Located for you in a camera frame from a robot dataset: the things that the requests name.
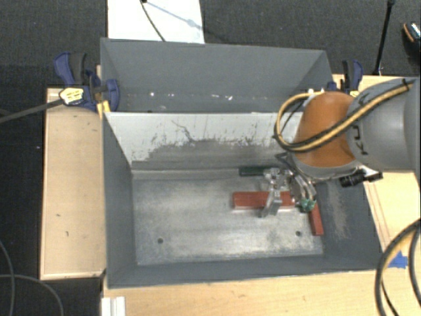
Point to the black cylinder on white bracket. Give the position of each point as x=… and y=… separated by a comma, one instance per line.
x=353, y=178

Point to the red-brown flat block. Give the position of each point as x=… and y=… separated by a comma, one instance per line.
x=316, y=222
x=250, y=200

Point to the grey metal bin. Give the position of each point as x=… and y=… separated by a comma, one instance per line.
x=197, y=216

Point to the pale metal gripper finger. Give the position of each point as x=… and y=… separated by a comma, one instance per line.
x=267, y=206
x=278, y=202

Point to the pale wood board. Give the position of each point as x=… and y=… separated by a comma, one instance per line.
x=74, y=189

